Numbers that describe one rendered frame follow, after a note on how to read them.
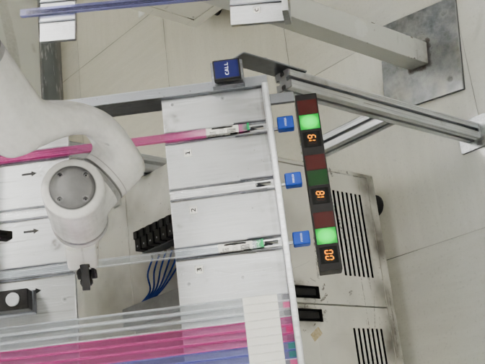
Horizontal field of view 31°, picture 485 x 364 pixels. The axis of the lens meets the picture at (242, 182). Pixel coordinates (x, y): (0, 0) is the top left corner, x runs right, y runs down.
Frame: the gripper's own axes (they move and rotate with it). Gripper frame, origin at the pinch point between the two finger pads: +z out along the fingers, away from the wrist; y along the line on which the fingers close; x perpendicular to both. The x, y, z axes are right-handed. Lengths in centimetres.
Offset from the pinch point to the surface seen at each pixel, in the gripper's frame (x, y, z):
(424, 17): 88, -69, 52
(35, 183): -9.1, -16.5, 12.7
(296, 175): 37.8, -11.3, 3.3
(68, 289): -3.8, 4.0, 11.8
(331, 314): 52, 5, 54
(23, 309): -11.4, 7.3, 8.9
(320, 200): 41.8, -6.9, 4.8
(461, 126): 88, -34, 42
